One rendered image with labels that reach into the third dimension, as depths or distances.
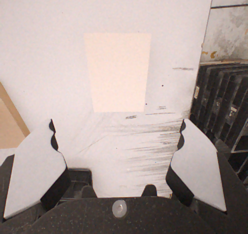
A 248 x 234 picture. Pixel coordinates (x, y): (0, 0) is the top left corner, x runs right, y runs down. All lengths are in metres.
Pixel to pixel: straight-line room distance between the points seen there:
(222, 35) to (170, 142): 1.00
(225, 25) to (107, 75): 1.14
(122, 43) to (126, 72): 0.05
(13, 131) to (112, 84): 0.36
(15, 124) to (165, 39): 0.48
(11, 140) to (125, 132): 0.37
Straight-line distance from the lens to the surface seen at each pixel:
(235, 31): 1.35
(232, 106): 0.84
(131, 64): 0.25
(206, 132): 1.05
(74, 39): 0.34
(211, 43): 1.25
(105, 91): 0.27
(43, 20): 0.37
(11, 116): 0.47
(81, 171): 0.57
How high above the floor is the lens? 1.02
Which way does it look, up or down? 61 degrees down
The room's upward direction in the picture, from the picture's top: 176 degrees clockwise
